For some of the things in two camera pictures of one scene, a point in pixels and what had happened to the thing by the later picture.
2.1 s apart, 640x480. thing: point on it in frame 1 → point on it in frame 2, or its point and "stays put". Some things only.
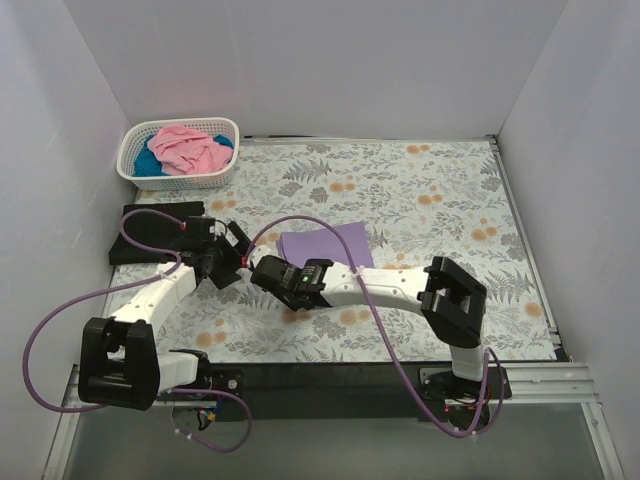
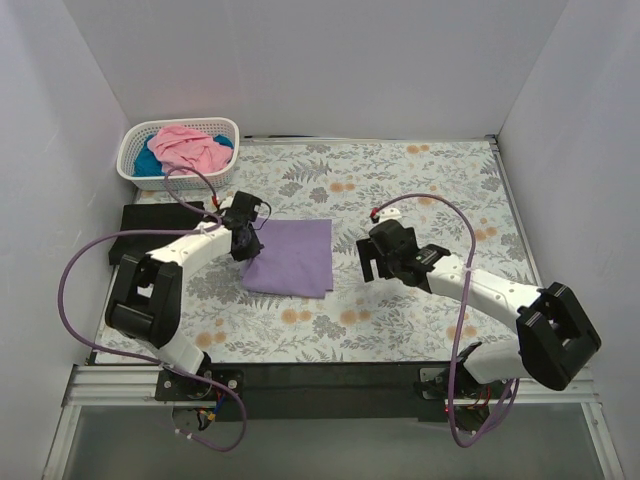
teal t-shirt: (147, 164) stays put
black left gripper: (226, 257) → (247, 245)
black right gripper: (267, 273) → (373, 256)
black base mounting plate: (249, 392) stays put
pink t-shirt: (186, 151) stays put
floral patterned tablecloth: (420, 198) stays put
